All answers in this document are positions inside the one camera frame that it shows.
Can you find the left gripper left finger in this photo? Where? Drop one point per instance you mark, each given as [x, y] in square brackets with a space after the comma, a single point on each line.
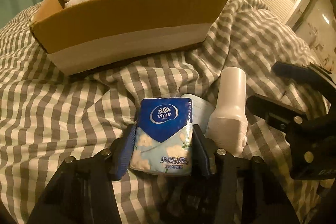
[121, 153]

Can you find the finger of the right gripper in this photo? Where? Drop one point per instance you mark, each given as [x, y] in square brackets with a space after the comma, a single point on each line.
[276, 114]
[317, 77]

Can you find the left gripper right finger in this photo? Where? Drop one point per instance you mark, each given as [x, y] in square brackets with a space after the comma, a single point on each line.
[203, 153]

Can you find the blue Vinda tissue pack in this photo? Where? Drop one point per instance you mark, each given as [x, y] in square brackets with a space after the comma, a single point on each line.
[163, 139]

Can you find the white plastic bottle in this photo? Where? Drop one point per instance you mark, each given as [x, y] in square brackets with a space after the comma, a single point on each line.
[227, 125]

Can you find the grey checkered duvet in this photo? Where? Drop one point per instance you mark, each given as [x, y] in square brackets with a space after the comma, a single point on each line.
[46, 116]

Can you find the brown cardboard box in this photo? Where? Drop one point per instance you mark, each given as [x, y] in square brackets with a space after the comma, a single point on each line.
[97, 33]

